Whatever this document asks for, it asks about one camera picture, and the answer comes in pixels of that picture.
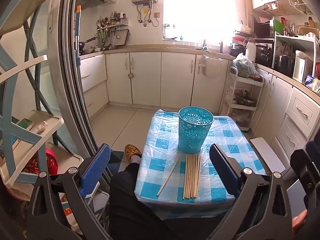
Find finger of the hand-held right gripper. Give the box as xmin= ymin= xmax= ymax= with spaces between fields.
xmin=290 ymin=149 xmax=320 ymax=205
xmin=306 ymin=141 xmax=320 ymax=165

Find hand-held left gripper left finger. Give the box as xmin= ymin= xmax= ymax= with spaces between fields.
xmin=25 ymin=143 xmax=112 ymax=240

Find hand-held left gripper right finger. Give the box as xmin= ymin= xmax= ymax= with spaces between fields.
xmin=209 ymin=144 xmax=293 ymax=240

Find bundle of wooden chopsticks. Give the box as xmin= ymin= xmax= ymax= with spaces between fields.
xmin=182 ymin=154 xmax=202 ymax=200

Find teal perforated plastic basket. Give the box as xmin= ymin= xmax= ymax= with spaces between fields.
xmin=178 ymin=106 xmax=215 ymax=155

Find single pale chopstick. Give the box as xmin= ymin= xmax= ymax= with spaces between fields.
xmin=157 ymin=155 xmax=181 ymax=197

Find person's right hand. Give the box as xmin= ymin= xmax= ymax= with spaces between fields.
xmin=291 ymin=209 xmax=308 ymax=234

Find yellow patterned slipper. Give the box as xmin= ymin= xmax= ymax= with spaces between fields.
xmin=124 ymin=144 xmax=142 ymax=163

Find white stool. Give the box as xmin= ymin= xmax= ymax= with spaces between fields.
xmin=250 ymin=137 xmax=286 ymax=175

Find person's black trousered leg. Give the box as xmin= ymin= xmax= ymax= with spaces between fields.
xmin=109 ymin=162 xmax=225 ymax=240

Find red patterned container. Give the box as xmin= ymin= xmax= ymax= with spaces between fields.
xmin=25 ymin=147 xmax=59 ymax=177

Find blue checked plastic tablecloth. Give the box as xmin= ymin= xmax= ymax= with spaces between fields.
xmin=134 ymin=109 xmax=267 ymax=220

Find cream side base cabinets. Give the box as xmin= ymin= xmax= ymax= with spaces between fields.
xmin=250 ymin=66 xmax=320 ymax=178

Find blue packets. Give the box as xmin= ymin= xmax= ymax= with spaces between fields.
xmin=304 ymin=75 xmax=320 ymax=92

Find white rolling storage trolley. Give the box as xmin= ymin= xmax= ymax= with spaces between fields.
xmin=224 ymin=66 xmax=265 ymax=132

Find steel pot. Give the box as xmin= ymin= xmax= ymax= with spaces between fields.
xmin=234 ymin=90 xmax=258 ymax=107

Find white electric kettle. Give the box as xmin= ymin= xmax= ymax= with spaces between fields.
xmin=292 ymin=50 xmax=307 ymax=83

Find smartphone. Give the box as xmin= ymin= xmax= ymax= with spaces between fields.
xmin=15 ymin=118 xmax=34 ymax=132

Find blue and cream shelf rack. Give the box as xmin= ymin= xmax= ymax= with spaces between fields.
xmin=0 ymin=0 xmax=84 ymax=188

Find black cooking pot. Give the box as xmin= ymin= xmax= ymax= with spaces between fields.
xmin=277 ymin=54 xmax=295 ymax=74

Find cream drawer unit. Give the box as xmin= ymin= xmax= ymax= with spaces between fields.
xmin=79 ymin=55 xmax=109 ymax=118

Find white cabinet door hanging bin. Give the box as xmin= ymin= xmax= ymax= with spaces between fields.
xmin=196 ymin=55 xmax=223 ymax=77

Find black countertop oven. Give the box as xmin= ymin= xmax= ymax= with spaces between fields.
xmin=255 ymin=42 xmax=275 ymax=68

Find plastic bag of greens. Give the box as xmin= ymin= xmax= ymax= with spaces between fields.
xmin=232 ymin=53 xmax=260 ymax=78

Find white countertop rack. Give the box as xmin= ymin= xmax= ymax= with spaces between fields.
xmin=272 ymin=34 xmax=320 ymax=80

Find white thermos jug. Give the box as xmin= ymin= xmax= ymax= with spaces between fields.
xmin=245 ymin=40 xmax=257 ymax=63

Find black frying pan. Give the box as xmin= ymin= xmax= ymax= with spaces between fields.
xmin=79 ymin=37 xmax=98 ymax=54

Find green cutting board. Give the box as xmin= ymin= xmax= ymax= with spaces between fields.
xmin=274 ymin=19 xmax=285 ymax=35

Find black microwave oven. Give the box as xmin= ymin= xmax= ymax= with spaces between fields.
xmin=252 ymin=16 xmax=275 ymax=39

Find dark rectangular tray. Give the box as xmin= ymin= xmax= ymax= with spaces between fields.
xmin=115 ymin=29 xmax=130 ymax=43

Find stack of pots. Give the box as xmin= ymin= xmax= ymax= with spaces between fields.
xmin=232 ymin=21 xmax=253 ymax=50

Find blue mop pole orange tip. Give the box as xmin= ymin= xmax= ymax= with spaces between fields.
xmin=74 ymin=5 xmax=83 ymax=68

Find bright kitchen window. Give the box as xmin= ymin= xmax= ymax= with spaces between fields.
xmin=162 ymin=0 xmax=238 ymax=43

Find metal sliding door frame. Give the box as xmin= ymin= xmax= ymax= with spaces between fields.
xmin=47 ymin=0 xmax=107 ymax=165

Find wall utensil rack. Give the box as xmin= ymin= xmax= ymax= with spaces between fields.
xmin=96 ymin=11 xmax=129 ymax=50

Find white wire hanging basket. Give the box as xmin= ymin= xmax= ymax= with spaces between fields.
xmin=287 ymin=0 xmax=314 ymax=14
xmin=262 ymin=1 xmax=279 ymax=14

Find grey water heater hoses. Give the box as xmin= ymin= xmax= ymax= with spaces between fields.
xmin=136 ymin=1 xmax=160 ymax=28

